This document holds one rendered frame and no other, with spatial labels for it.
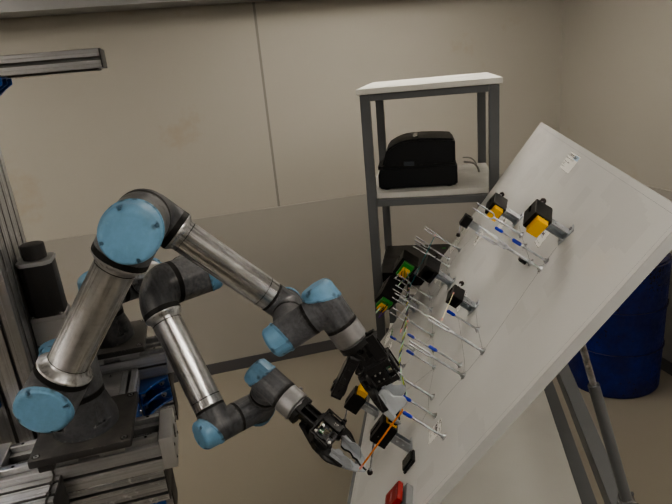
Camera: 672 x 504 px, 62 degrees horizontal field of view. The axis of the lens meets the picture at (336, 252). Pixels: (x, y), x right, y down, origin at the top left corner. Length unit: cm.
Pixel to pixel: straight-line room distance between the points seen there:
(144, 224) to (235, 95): 253
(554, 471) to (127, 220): 133
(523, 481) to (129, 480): 105
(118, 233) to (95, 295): 15
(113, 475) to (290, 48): 272
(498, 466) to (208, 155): 254
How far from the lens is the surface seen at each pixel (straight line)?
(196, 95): 357
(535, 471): 180
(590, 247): 112
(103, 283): 119
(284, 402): 138
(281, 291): 133
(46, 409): 131
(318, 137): 368
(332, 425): 136
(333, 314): 120
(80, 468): 156
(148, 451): 152
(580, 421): 167
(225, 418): 144
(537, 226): 118
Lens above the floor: 194
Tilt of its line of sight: 18 degrees down
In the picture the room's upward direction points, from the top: 5 degrees counter-clockwise
